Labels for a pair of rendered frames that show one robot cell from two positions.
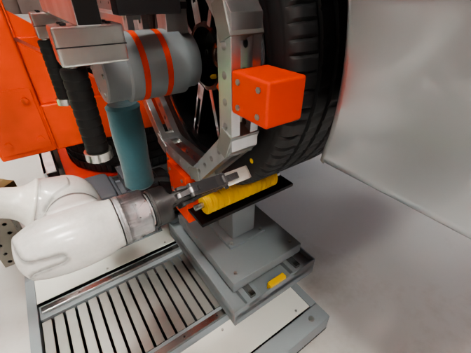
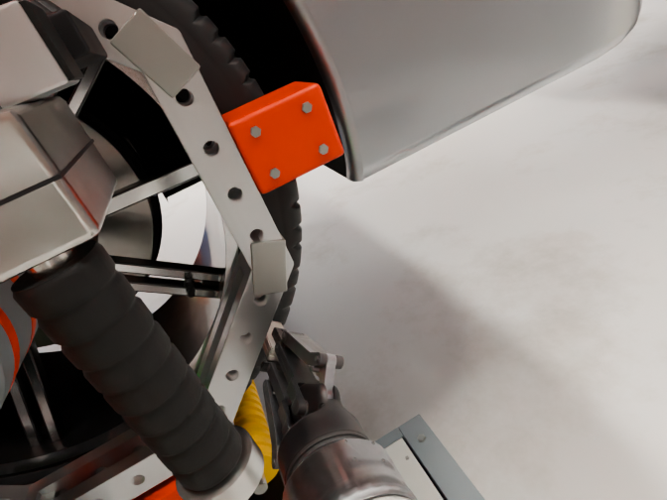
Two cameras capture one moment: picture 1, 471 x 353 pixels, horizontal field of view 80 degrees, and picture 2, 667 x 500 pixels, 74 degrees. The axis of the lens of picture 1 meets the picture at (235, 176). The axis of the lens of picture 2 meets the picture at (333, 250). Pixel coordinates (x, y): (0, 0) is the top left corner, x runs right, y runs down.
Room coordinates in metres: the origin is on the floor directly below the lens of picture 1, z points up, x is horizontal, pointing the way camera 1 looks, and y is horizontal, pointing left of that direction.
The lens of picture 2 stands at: (0.25, 0.35, 0.94)
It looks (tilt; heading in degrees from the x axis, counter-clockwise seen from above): 28 degrees down; 295
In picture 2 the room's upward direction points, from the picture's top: 23 degrees counter-clockwise
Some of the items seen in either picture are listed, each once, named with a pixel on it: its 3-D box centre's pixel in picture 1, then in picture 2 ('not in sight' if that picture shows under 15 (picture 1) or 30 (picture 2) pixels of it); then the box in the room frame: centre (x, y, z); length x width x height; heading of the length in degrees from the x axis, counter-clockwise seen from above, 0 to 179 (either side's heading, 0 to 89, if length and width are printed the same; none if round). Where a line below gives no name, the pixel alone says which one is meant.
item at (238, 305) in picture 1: (235, 244); not in sight; (0.79, 0.00, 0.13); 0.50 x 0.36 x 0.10; 35
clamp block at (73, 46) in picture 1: (88, 42); (20, 177); (0.44, 0.21, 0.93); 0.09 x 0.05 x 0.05; 125
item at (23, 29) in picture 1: (51, 32); not in sight; (2.67, 1.57, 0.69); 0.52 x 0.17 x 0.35; 125
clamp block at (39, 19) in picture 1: (55, 23); not in sight; (0.71, 0.40, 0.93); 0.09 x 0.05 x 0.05; 125
